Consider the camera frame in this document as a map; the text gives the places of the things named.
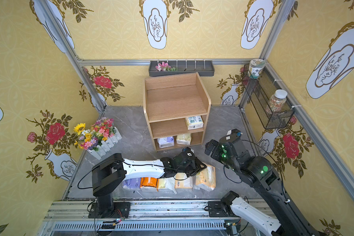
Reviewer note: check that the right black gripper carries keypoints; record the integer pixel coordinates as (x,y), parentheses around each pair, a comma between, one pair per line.
(214,147)

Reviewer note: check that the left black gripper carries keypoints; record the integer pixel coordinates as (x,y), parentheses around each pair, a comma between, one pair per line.
(193,165)

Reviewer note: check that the pale yellow tissue pack bottom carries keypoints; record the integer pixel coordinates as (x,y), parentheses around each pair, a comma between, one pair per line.
(184,139)

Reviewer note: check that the cream tissue pack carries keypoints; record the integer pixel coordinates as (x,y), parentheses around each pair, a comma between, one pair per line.
(206,179)

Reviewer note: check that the green white tissue pack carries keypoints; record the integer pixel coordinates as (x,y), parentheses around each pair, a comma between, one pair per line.
(195,122)

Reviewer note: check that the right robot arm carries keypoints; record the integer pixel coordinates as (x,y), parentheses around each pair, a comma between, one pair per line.
(259,174)

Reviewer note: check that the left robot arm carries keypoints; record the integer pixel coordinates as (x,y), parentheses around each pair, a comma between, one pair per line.
(113,171)

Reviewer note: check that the white purple tissue pack bottom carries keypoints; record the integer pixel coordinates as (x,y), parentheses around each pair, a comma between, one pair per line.
(166,142)

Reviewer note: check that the wooden three-tier shelf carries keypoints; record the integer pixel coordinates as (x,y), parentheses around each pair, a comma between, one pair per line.
(169,100)

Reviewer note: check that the clear jar with filling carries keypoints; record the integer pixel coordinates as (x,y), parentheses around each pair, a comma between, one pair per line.
(276,101)

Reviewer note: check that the colourful flower bouquet planter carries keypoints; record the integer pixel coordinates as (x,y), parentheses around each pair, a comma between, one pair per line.
(99,138)

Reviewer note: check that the white lidded jar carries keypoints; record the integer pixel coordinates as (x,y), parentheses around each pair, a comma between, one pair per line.
(256,67)

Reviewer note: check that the small pink flowers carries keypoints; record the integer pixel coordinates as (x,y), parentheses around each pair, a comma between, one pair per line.
(164,67)

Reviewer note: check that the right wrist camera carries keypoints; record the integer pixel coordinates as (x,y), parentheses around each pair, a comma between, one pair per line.
(233,134)

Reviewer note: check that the black wire wall basket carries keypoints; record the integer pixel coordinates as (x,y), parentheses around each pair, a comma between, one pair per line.
(258,92)

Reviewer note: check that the grey wall hook rack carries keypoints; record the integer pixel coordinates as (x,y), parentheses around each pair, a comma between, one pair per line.
(202,67)

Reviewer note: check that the metal base rail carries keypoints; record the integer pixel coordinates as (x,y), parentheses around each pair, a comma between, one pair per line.
(162,215)

